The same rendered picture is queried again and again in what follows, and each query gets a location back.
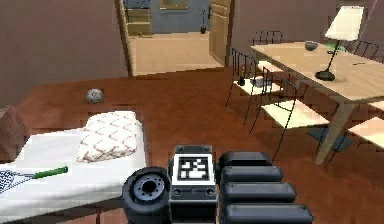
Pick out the black wire chair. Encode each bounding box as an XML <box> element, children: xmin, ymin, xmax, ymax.
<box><xmin>353</xmin><ymin>39</ymin><xmax>384</xmax><ymax>64</ymax></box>
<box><xmin>252</xmin><ymin>30</ymin><xmax>284</xmax><ymax>47</ymax></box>
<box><xmin>224</xmin><ymin>47</ymin><xmax>284</xmax><ymax>126</ymax></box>
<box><xmin>249</xmin><ymin>66</ymin><xmax>331</xmax><ymax>163</ymax></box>

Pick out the green handled racket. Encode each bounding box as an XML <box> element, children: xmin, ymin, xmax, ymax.
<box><xmin>0</xmin><ymin>165</ymin><xmax>69</xmax><ymax>196</ymax></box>

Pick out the wooden room door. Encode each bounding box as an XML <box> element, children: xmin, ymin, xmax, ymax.
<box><xmin>208</xmin><ymin>0</ymin><xmax>232</xmax><ymax>66</ymax></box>

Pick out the tan chest of drawers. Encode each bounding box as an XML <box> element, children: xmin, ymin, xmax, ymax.
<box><xmin>126</xmin><ymin>7</ymin><xmax>153</xmax><ymax>37</ymax></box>

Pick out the black floor plant pot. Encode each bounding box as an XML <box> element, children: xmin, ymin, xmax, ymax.
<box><xmin>200</xmin><ymin>8</ymin><xmax>207</xmax><ymax>35</ymax></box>

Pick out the green flat object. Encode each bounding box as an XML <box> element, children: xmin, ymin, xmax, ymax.
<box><xmin>324</xmin><ymin>42</ymin><xmax>346</xmax><ymax>52</ymax></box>

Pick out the white patterned pillow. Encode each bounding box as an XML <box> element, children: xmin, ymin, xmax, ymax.
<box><xmin>76</xmin><ymin>111</ymin><xmax>139</xmax><ymax>164</ymax></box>

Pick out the white bed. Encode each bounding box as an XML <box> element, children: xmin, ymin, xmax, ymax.
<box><xmin>0</xmin><ymin>119</ymin><xmax>148</xmax><ymax>224</ymax></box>

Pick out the brown wooden nightstand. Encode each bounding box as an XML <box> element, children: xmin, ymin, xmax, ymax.
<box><xmin>0</xmin><ymin>104</ymin><xmax>28</xmax><ymax>164</ymax></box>

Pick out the grey ball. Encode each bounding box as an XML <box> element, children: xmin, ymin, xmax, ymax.
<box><xmin>85</xmin><ymin>88</ymin><xmax>105</xmax><ymax>105</ymax></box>

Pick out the light wooden table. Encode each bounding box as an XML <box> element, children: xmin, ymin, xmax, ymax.
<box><xmin>249</xmin><ymin>41</ymin><xmax>384</xmax><ymax>166</ymax></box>

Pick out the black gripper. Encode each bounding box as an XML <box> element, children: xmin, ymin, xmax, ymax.
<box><xmin>121</xmin><ymin>166</ymin><xmax>172</xmax><ymax>224</ymax></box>

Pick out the white shade table lamp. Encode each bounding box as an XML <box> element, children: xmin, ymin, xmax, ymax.
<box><xmin>314</xmin><ymin>5</ymin><xmax>365</xmax><ymax>82</ymax></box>

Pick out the grey bowl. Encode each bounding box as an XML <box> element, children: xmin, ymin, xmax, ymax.
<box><xmin>304</xmin><ymin>40</ymin><xmax>319</xmax><ymax>52</ymax></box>

